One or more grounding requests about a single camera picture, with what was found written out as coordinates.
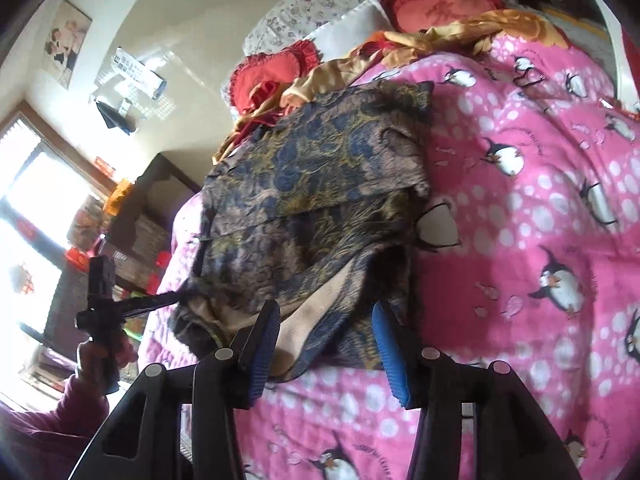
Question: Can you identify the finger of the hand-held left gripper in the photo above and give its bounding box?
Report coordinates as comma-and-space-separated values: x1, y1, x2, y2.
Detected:
120, 290, 201, 318

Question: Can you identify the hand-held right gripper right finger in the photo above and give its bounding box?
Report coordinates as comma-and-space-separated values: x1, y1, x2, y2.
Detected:
371, 301, 583, 480

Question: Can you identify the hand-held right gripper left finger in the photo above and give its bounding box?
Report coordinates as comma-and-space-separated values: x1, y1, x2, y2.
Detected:
67, 299, 281, 480

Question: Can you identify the dark floral patterned garment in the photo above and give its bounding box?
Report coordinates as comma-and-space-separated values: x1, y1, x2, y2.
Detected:
172, 80, 436, 383

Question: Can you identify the person's left forearm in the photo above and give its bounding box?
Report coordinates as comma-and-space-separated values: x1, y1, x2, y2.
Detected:
0, 375, 111, 480

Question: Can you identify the person's left hand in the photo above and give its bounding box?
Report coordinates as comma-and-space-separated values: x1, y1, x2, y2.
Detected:
75, 332, 138, 396

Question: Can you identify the orange basket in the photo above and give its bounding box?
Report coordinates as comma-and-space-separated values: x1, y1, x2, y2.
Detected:
102, 180, 136, 218

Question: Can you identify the dark wooden shelf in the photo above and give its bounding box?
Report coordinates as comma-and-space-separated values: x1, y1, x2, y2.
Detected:
42, 152, 203, 346

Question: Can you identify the window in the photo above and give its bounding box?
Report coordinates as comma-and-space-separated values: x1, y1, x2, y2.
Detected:
0, 102, 118, 401

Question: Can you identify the dark hanging cloth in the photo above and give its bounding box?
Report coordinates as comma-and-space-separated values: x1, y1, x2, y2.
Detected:
95, 100, 138, 136

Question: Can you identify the pink penguin blanket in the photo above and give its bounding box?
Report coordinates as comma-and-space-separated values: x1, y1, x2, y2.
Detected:
137, 35, 640, 480

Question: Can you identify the red heart pillow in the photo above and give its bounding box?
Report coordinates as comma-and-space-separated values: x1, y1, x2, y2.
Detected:
382, 0, 508, 36
227, 40, 323, 118

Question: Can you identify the golden red satin blanket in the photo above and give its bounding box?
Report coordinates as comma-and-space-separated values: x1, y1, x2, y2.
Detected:
212, 10, 571, 166

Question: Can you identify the white pillow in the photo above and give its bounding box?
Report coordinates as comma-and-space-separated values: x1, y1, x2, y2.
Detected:
302, 0, 396, 61

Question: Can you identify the white chair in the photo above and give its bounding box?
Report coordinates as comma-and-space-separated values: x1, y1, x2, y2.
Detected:
585, 0, 640, 116

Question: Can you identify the wall calendar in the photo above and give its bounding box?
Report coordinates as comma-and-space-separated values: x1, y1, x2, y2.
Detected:
110, 47, 168, 101

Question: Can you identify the wall poster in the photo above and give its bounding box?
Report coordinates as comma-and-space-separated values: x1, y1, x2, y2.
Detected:
41, 0, 93, 90

